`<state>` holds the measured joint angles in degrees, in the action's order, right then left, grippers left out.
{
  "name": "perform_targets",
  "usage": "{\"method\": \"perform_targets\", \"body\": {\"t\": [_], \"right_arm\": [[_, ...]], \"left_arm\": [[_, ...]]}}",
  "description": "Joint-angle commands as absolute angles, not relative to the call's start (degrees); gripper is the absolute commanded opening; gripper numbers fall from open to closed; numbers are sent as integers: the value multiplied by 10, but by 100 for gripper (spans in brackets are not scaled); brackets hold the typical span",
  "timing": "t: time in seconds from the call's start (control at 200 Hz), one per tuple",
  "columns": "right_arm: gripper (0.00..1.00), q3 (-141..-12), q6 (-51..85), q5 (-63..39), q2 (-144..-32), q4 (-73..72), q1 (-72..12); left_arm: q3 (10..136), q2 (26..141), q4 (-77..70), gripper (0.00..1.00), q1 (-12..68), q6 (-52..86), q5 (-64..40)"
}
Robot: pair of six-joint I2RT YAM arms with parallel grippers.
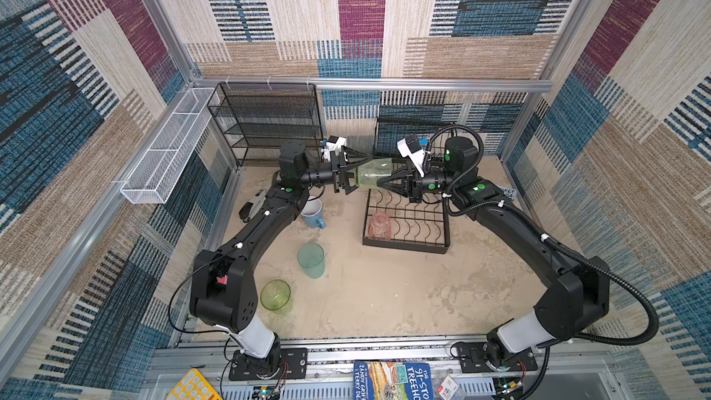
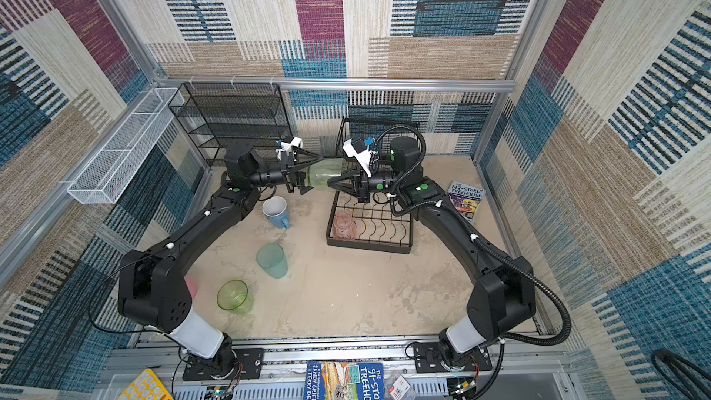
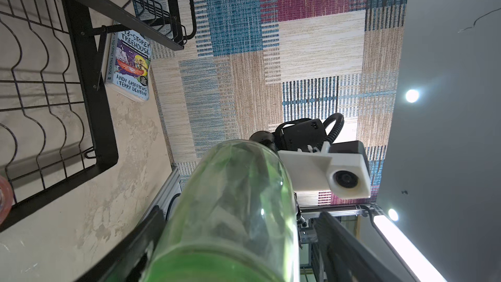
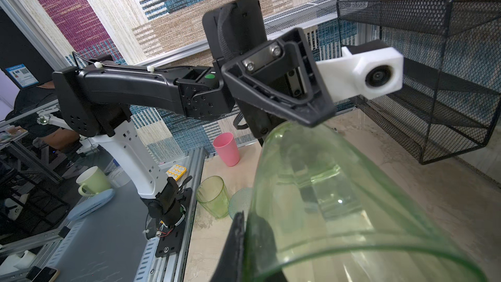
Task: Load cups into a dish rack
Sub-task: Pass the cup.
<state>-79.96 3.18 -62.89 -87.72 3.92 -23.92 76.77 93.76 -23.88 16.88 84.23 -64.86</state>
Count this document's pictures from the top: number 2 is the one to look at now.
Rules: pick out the small clear packet with label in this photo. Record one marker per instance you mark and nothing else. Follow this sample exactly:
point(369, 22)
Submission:
point(398, 388)

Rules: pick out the yellow perforated tray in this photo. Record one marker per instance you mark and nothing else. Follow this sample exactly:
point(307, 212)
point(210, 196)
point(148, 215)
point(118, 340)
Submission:
point(146, 386)

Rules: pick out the teal translucent plastic cup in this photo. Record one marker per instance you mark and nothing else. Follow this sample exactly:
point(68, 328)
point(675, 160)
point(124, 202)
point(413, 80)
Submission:
point(272, 259)

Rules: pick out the treehouse book at front edge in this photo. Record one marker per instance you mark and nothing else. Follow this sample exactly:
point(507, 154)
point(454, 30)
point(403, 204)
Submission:
point(336, 380)

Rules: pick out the white wire wall basket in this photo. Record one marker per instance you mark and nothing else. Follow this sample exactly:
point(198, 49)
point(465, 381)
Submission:
point(107, 175)

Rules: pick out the pink translucent plastic cup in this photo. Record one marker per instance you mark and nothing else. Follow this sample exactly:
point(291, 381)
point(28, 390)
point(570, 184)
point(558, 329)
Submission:
point(344, 226)

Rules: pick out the blue white ceramic mug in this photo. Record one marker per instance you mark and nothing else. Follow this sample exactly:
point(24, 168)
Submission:
point(276, 211)

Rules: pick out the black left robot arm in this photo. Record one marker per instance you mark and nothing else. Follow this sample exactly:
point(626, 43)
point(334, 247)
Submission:
point(152, 288)

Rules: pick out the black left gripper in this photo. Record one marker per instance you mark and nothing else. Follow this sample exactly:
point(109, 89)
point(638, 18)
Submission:
point(291, 165)

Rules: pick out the black wire dish rack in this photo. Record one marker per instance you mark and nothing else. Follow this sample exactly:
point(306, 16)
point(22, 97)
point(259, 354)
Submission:
point(377, 228)

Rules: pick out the green plastic cup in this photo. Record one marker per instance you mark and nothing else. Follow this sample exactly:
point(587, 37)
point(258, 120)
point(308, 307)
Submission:
point(318, 175)
point(236, 297)

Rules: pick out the opaque pink plastic cup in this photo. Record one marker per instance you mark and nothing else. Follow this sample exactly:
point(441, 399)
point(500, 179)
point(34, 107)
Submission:
point(191, 287)

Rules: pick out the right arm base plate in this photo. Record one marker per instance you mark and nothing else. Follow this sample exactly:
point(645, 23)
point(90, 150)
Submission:
point(428, 359)

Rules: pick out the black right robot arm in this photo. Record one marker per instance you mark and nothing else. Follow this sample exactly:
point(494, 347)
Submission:
point(502, 297)

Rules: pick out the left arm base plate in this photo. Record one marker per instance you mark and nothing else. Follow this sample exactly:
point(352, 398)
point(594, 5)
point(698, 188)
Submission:
point(245, 363)

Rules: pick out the treehouse paperback book on table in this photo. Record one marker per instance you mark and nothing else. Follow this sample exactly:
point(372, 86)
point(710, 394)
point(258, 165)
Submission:
point(465, 198)

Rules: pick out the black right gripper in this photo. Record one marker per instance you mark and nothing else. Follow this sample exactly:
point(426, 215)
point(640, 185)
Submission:
point(359, 182)

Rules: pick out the black mesh shelf unit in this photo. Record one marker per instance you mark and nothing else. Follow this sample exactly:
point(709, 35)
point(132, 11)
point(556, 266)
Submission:
point(216, 115)

